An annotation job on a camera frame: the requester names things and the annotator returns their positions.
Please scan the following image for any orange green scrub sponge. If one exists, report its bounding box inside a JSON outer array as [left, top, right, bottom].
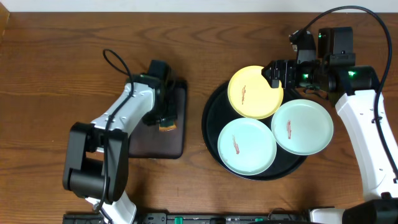
[[159, 121, 177, 131]]

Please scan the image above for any round black serving tray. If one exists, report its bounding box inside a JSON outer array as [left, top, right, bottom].
[[201, 82, 307, 181]]

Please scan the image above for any yellow plate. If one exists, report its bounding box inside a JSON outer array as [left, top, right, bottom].
[[227, 65, 284, 119]]

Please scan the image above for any mint plate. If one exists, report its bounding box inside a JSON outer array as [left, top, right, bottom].
[[217, 118, 277, 175], [271, 99, 334, 156]]

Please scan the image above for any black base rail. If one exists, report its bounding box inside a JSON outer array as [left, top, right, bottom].
[[62, 213, 310, 224]]

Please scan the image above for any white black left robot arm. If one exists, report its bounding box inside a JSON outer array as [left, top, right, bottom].
[[62, 74, 176, 223]]

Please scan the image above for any dark rectangular sponge tray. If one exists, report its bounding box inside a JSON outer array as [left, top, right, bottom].
[[129, 80, 187, 159]]

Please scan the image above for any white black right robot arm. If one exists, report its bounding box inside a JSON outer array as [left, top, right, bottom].
[[261, 60, 397, 223]]

